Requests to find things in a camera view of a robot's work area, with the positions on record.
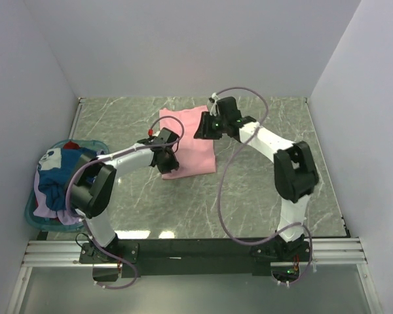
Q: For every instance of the red garment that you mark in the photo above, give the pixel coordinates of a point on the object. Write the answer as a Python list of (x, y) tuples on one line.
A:
[(70, 145)]

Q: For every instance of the lavender t shirt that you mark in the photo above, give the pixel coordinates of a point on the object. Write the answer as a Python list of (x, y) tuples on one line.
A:
[(65, 216)]

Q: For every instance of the black base beam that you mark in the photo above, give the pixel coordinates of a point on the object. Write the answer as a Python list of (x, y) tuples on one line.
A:
[(147, 257)]

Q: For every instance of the teal laundry basket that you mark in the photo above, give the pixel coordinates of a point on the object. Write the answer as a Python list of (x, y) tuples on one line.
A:
[(46, 207)]

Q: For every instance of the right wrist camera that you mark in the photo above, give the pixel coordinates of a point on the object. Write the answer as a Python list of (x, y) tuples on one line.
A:
[(224, 112)]

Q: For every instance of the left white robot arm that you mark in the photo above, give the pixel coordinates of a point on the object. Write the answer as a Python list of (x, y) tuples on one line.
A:
[(90, 187)]

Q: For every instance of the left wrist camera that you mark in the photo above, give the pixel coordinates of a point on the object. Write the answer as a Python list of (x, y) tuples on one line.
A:
[(164, 137)]

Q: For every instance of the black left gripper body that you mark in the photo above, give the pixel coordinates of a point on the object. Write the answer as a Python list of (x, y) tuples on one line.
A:
[(170, 162)]

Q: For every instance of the pink t shirt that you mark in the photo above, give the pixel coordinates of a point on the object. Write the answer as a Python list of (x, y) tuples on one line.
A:
[(195, 156)]

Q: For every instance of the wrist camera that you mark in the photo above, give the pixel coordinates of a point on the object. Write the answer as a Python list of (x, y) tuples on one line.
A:
[(164, 137), (224, 112)]

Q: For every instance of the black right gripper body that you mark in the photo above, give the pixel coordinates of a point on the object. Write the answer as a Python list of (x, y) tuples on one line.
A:
[(212, 127)]

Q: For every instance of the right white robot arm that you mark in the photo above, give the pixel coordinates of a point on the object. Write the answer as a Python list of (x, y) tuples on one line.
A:
[(295, 172)]

